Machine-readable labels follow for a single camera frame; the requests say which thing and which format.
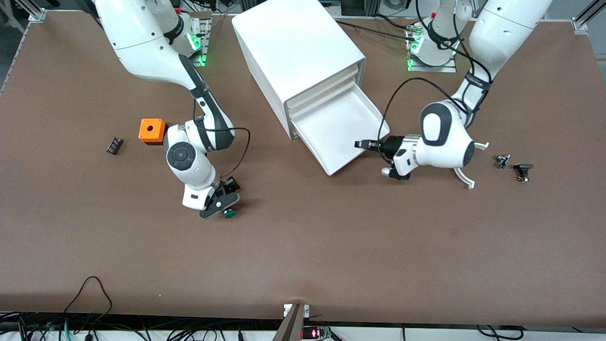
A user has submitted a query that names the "white lowest cabinet drawer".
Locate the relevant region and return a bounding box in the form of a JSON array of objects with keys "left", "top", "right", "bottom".
[{"left": 289, "top": 84, "right": 391, "bottom": 177}]

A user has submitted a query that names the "orange box with hole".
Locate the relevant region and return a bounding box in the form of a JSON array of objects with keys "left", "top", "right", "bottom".
[{"left": 138, "top": 118, "right": 169, "bottom": 146}]

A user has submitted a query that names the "circuit board with red light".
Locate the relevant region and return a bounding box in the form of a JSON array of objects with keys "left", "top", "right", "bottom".
[{"left": 300, "top": 325, "right": 332, "bottom": 340}]

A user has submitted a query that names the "white curved plastic bracket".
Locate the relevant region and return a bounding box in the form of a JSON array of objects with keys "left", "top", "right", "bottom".
[{"left": 453, "top": 142, "right": 490, "bottom": 190}]

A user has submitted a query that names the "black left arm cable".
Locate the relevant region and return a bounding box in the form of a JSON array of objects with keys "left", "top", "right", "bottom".
[{"left": 377, "top": 0, "right": 493, "bottom": 144}]

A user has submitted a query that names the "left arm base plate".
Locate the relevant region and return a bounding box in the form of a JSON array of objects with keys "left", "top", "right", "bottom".
[{"left": 407, "top": 19, "right": 458, "bottom": 73}]

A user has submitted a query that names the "black cable behind cabinet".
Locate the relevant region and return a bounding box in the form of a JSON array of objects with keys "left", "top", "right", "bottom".
[{"left": 335, "top": 20, "right": 418, "bottom": 42}]

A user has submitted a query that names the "small black switch part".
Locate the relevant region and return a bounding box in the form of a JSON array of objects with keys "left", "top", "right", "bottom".
[{"left": 513, "top": 163, "right": 535, "bottom": 184}]

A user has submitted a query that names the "thin black looped cable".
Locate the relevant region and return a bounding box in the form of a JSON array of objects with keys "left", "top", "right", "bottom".
[{"left": 63, "top": 276, "right": 114, "bottom": 316}]

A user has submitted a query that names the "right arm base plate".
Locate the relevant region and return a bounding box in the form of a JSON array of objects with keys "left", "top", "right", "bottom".
[{"left": 188, "top": 12, "right": 212, "bottom": 67}]

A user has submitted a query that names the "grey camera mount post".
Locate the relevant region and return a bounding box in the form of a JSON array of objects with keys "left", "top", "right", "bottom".
[{"left": 272, "top": 303, "right": 311, "bottom": 341}]

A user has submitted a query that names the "black cable bundle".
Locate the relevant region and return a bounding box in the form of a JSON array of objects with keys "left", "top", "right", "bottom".
[{"left": 0, "top": 310, "right": 285, "bottom": 341}]

